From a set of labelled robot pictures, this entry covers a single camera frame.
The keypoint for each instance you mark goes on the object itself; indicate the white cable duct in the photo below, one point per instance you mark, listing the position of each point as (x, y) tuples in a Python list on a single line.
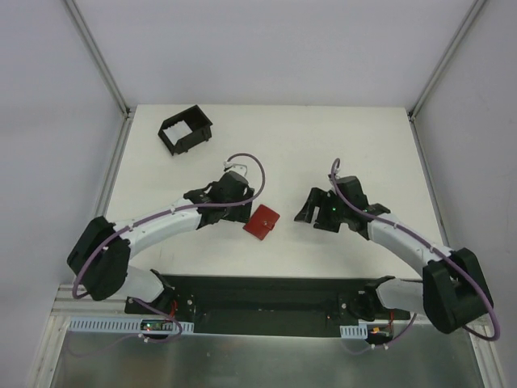
[(123, 325), (354, 332)]

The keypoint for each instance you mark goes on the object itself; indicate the aluminium frame post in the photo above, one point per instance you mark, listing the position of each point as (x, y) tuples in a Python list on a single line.
[(85, 34), (466, 24)]

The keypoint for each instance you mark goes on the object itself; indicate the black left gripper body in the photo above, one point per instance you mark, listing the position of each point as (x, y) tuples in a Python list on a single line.
[(241, 206)]

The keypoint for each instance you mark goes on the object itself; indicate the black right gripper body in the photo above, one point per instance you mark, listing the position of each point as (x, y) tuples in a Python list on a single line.
[(319, 212)]

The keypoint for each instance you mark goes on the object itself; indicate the aluminium front rail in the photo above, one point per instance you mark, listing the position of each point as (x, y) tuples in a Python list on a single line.
[(65, 304)]

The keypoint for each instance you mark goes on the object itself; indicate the left white cable duct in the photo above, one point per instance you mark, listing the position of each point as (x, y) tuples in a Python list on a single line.
[(123, 325)]

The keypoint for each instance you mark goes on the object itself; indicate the red leather card holder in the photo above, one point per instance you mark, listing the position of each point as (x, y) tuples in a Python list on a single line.
[(261, 222)]

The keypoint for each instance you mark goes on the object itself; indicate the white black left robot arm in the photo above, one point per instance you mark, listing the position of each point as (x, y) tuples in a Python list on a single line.
[(100, 259)]

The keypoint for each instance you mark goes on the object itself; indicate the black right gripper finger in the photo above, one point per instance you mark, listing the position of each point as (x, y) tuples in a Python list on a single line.
[(328, 220), (313, 201)]

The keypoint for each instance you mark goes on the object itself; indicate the right white cable duct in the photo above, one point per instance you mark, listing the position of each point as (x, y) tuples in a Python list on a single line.
[(354, 332)]

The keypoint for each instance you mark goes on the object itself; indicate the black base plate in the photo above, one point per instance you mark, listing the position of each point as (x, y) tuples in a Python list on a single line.
[(299, 307)]

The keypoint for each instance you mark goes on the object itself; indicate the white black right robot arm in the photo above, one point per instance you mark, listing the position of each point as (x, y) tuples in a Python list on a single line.
[(451, 291)]

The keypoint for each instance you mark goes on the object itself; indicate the black card box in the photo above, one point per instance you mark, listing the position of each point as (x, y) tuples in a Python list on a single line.
[(185, 130)]

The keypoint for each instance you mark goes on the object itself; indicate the left aluminium frame post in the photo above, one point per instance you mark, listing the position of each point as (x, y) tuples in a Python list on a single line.
[(85, 34)]

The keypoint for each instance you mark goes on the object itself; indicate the right aluminium frame post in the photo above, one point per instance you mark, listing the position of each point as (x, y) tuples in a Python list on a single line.
[(466, 24)]

